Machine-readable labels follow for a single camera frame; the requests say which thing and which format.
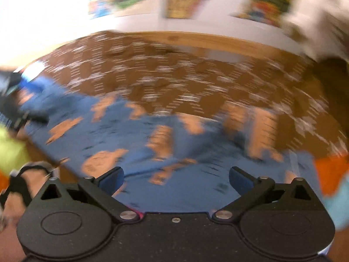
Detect colourful striped bedsheet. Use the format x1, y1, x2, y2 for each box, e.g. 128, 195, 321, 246
314, 153, 349, 231

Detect white folded cloth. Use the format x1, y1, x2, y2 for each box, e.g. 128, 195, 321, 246
281, 0, 348, 61

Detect floral wall poster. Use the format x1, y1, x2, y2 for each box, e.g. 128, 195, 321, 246
235, 0, 291, 27

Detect brown PF patterned blanket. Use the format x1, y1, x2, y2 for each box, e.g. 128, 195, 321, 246
41, 31, 348, 158

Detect blue patterned child pants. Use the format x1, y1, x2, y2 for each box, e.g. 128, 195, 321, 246
19, 77, 321, 212

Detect person's left hand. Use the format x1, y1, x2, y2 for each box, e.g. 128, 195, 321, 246
0, 161, 55, 241

